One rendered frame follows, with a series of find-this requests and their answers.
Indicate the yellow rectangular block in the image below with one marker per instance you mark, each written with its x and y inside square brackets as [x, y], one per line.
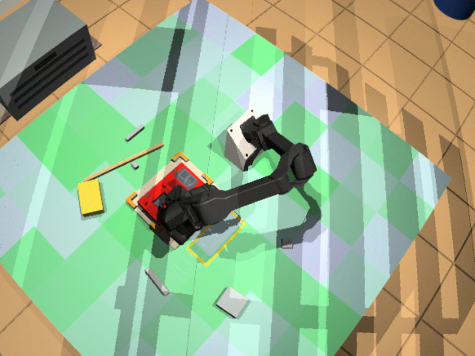
[90, 197]

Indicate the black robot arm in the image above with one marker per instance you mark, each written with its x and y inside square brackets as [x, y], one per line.
[214, 205]

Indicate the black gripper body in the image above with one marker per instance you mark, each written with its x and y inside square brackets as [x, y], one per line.
[182, 233]

